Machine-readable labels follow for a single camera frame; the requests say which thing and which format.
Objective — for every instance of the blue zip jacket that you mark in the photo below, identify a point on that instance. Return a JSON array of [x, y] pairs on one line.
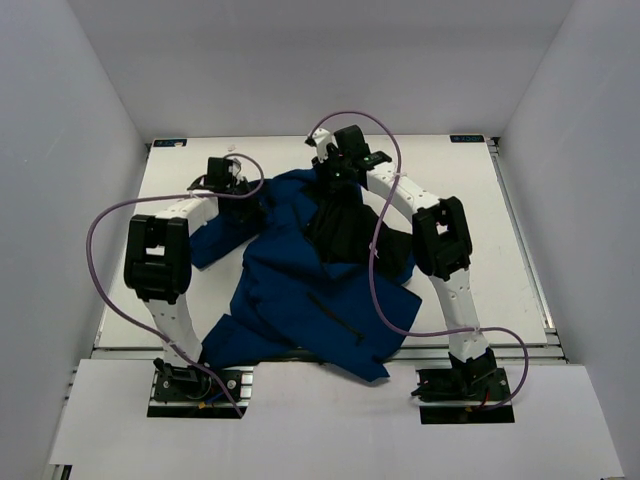
[[320, 274]]

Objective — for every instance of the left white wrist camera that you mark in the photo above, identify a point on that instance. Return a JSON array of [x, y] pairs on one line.
[[234, 167]]

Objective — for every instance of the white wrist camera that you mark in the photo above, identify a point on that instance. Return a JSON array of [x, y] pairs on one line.
[[319, 138], [234, 167]]

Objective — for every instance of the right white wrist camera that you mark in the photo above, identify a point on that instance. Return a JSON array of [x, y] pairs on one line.
[[319, 138]]

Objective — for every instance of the left blue table label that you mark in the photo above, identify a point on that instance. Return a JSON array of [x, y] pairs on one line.
[[169, 143]]

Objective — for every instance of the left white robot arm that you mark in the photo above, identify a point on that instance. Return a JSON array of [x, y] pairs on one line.
[[158, 259]]

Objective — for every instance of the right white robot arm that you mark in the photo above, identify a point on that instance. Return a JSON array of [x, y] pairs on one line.
[[441, 246]]

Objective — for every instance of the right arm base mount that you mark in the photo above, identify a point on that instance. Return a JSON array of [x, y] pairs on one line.
[[473, 392]]

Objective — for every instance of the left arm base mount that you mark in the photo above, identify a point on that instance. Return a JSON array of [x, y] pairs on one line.
[[187, 393]]

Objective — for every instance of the right blue table label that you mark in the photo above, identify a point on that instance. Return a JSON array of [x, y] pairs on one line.
[[466, 138]]

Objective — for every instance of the blue table label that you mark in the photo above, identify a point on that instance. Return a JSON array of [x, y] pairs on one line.
[[169, 143], [466, 138]]

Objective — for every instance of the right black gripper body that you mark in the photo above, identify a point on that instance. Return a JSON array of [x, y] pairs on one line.
[[333, 170]]

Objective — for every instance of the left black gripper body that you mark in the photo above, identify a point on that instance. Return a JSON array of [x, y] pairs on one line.
[[244, 208]]

